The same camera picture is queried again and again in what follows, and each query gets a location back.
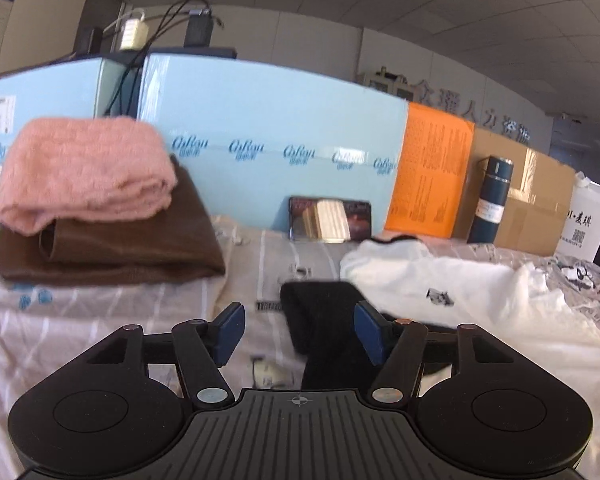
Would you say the white t-shirt with print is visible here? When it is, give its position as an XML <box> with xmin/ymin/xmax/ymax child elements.
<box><xmin>340</xmin><ymin>240</ymin><xmax>600</xmax><ymax>479</ymax></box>

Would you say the black garment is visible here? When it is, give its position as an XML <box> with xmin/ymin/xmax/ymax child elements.
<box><xmin>280</xmin><ymin>281</ymin><xmax>379</xmax><ymax>394</ymax></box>

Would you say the brown folded cloth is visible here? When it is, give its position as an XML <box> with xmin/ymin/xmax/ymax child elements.
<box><xmin>0</xmin><ymin>162</ymin><xmax>225</xmax><ymax>286</ymax></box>

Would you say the dark blue vacuum bottle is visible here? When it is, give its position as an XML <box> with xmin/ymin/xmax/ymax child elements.
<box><xmin>467</xmin><ymin>156</ymin><xmax>514</xmax><ymax>244</ymax></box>

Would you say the smartphone with lit screen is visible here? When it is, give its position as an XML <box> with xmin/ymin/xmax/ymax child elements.
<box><xmin>288</xmin><ymin>196</ymin><xmax>373</xmax><ymax>244</ymax></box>

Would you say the orange printed box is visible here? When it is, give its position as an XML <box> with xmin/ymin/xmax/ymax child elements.
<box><xmin>385</xmin><ymin>103</ymin><xmax>475</xmax><ymax>238</ymax></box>

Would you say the brown cardboard box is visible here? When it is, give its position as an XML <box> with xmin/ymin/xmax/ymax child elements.
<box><xmin>452</xmin><ymin>128</ymin><xmax>576</xmax><ymax>257</ymax></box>

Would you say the light blue carton box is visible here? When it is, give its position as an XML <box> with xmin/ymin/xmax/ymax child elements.
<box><xmin>137</xmin><ymin>53</ymin><xmax>408</xmax><ymax>232</ymax></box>

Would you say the pink folded towel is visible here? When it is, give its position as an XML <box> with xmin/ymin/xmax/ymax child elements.
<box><xmin>0</xmin><ymin>116</ymin><xmax>178</xmax><ymax>236</ymax></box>

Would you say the white tote bag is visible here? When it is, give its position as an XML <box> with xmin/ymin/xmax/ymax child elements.
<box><xmin>556</xmin><ymin>171</ymin><xmax>600</xmax><ymax>262</ymax></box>

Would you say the black power adapter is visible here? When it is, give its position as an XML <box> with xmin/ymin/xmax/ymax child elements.
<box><xmin>183</xmin><ymin>9</ymin><xmax>214</xmax><ymax>48</ymax></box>

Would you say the cream white charger block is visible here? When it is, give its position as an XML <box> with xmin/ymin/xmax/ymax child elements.
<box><xmin>119</xmin><ymin>18</ymin><xmax>149</xmax><ymax>51</ymax></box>

